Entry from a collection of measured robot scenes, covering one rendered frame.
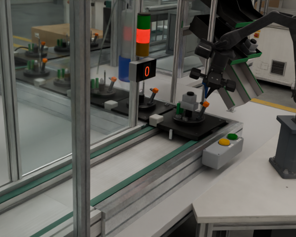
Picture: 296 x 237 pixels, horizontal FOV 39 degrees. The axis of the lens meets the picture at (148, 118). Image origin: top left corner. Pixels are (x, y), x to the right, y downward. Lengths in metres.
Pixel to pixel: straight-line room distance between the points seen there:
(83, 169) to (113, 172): 0.48
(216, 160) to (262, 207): 0.23
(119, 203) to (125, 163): 0.32
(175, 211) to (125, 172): 0.23
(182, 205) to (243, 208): 0.20
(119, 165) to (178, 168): 0.22
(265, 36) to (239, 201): 4.60
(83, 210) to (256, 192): 0.71
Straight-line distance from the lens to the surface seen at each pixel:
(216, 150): 1.54
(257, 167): 1.69
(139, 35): 1.55
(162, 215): 1.33
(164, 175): 1.35
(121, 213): 1.22
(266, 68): 5.97
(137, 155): 1.55
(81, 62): 0.86
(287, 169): 1.66
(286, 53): 5.83
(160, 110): 1.85
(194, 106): 1.72
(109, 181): 1.38
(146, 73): 1.59
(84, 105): 0.90
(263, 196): 1.51
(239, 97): 1.99
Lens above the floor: 1.61
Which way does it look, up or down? 22 degrees down
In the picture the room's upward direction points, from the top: 3 degrees clockwise
